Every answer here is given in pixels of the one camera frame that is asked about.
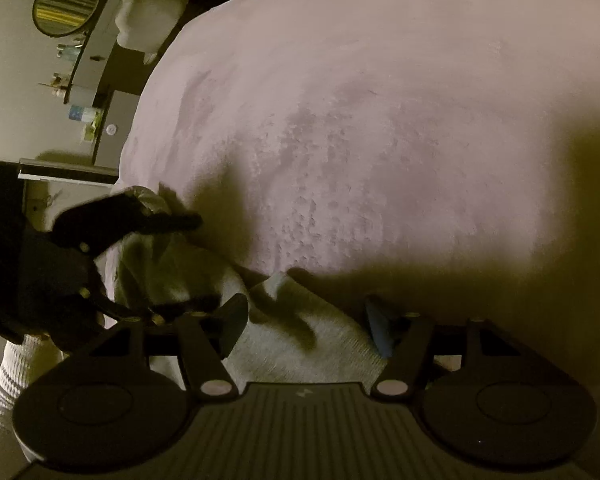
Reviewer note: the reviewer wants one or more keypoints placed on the pink blanket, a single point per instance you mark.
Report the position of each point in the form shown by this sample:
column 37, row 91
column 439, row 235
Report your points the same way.
column 380, row 135

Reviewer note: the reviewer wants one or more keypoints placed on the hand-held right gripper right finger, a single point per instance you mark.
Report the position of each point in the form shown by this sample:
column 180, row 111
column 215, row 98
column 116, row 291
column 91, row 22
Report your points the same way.
column 381, row 330

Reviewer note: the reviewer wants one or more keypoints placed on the dark dresser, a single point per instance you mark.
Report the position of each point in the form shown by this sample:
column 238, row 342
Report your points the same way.
column 122, row 110

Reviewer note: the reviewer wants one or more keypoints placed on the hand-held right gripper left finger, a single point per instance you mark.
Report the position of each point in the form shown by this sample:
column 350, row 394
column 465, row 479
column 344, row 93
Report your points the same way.
column 236, row 325

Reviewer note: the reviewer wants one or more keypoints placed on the oval mirror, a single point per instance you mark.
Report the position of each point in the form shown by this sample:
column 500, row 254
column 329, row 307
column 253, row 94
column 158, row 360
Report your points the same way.
column 66, row 4

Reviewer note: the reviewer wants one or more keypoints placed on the white cloth on dresser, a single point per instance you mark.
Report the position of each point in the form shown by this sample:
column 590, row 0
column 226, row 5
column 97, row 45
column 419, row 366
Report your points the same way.
column 147, row 7

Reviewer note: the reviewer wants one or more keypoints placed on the blue white bottle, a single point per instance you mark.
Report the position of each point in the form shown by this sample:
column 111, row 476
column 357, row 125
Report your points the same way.
column 82, row 112

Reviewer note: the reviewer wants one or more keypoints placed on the person's left forearm white sleeve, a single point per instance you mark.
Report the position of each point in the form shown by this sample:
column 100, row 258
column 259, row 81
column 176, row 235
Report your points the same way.
column 10, row 390

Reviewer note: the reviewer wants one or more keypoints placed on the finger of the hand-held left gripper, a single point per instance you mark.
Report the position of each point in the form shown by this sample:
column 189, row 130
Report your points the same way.
column 125, row 312
column 110, row 217

